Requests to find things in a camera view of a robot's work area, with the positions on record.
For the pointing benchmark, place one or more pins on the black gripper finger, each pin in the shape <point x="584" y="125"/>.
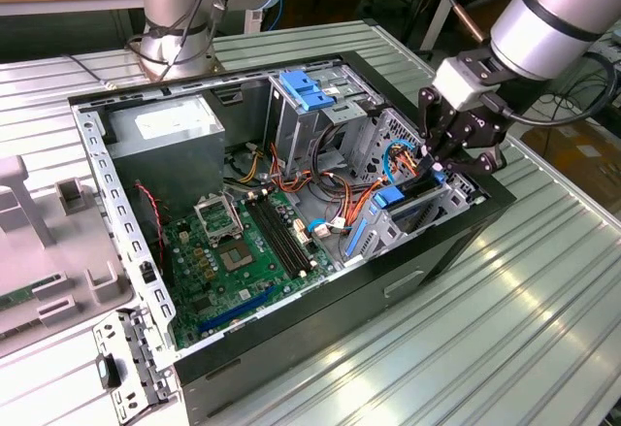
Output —
<point x="478" y="164"/>
<point x="426" y="110"/>

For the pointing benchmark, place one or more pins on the hard disk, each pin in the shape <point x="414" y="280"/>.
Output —
<point x="388" y="199"/>

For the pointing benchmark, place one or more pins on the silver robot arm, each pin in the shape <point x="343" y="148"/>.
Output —
<point x="548" y="23"/>

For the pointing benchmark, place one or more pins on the metal disk bay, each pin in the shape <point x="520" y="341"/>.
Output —
<point x="385" y="239"/>

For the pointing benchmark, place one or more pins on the black tripod stand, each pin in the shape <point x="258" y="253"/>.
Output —
<point x="417" y="11"/>

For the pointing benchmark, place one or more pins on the flat cardboard box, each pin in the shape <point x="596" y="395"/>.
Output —
<point x="582" y="164"/>

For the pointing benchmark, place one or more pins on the blue plastic drive latch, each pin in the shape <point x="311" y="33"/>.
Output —
<point x="305" y="91"/>

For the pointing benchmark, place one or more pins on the metal optical drive cage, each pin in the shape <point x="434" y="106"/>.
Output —
<point x="296" y="140"/>

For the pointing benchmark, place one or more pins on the black RAM slot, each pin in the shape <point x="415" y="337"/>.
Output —
<point x="274" y="239"/>
<point x="286" y="232"/>

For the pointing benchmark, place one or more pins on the white power adapter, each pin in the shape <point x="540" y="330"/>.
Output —
<point x="253" y="21"/>

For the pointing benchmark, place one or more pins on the black PC case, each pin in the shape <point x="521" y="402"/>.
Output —
<point x="339" y="338"/>

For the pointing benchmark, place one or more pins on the CPU socket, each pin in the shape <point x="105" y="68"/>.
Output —
<point x="236" y="256"/>

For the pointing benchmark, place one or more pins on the grey power supply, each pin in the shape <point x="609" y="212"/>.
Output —
<point x="165" y="164"/>

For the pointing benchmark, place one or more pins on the green motherboard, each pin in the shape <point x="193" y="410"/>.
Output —
<point x="228" y="290"/>

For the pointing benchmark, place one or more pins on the blue expansion slot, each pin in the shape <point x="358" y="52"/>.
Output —
<point x="238" y="310"/>

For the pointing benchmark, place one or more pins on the grey parts rack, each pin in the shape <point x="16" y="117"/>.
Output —
<point x="63" y="256"/>

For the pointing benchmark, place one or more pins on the black teal release latch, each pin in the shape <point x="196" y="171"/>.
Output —
<point x="111" y="372"/>

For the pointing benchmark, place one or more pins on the green RAM stick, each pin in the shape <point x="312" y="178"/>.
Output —
<point x="19" y="298"/>

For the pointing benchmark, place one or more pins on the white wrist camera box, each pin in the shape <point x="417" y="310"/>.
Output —
<point x="456" y="86"/>

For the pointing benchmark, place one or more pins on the metal slot cover bracket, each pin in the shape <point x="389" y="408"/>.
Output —
<point x="145" y="343"/>

